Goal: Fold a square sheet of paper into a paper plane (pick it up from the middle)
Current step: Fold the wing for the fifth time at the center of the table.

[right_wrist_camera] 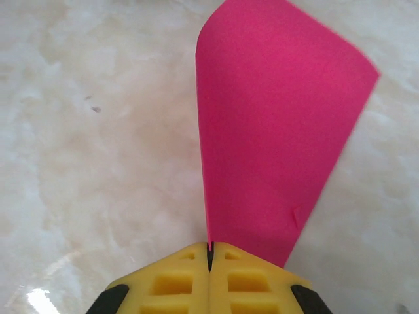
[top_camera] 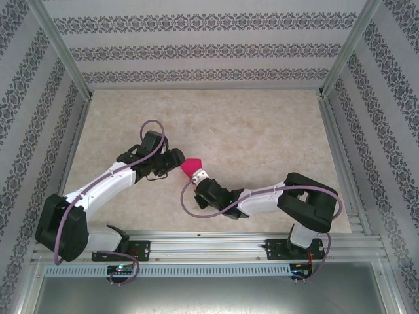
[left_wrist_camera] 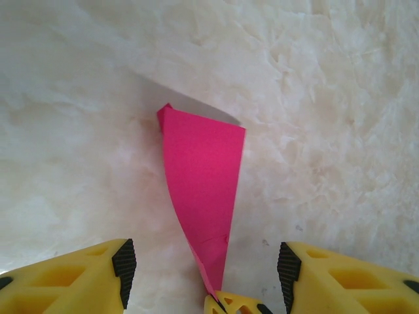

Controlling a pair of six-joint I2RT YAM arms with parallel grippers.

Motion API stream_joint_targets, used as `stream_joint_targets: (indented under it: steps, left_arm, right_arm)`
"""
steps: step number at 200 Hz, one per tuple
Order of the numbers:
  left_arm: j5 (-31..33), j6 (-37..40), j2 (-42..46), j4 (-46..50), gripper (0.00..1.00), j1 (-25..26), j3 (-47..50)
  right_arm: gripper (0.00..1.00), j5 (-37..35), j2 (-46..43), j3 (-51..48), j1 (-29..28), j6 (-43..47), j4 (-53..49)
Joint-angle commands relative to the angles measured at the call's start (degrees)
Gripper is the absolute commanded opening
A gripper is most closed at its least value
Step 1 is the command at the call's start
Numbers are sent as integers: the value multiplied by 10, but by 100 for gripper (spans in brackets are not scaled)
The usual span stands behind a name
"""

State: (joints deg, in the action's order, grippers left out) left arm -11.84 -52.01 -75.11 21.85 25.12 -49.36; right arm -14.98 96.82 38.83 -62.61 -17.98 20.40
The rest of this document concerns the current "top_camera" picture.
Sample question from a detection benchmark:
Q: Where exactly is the pink paper sheet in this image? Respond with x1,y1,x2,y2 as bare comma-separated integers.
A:
179,157,204,180

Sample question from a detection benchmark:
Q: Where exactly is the grey metal panel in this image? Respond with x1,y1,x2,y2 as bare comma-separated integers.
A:
32,276,393,314

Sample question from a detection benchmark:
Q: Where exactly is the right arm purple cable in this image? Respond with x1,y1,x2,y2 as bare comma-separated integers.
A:
180,179,343,284

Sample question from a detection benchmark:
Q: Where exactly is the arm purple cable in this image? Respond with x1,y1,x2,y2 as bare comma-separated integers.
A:
52,119,168,288
180,179,343,284

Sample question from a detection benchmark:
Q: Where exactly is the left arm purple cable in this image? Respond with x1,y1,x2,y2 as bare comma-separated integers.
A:
52,119,168,288

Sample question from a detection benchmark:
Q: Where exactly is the wide aluminium mounting rail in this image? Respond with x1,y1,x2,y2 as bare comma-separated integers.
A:
31,230,390,262

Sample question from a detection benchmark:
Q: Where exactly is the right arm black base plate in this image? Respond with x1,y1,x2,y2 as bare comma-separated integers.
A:
264,238,327,262

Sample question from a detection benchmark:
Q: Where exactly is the slotted grey cable duct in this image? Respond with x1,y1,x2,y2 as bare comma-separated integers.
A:
44,264,292,278

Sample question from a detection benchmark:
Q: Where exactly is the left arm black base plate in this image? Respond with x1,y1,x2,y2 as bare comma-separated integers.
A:
91,240,152,262

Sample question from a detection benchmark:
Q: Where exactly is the aluminium side rail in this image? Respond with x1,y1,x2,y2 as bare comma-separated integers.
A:
319,96,373,235
44,96,94,239

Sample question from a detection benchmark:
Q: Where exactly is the aluminium frame post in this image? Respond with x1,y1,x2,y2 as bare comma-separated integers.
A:
319,0,384,97
25,0,94,99

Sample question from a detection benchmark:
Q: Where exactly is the aluminium frame bar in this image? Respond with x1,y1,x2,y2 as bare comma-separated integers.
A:
376,260,413,314
9,258,45,314

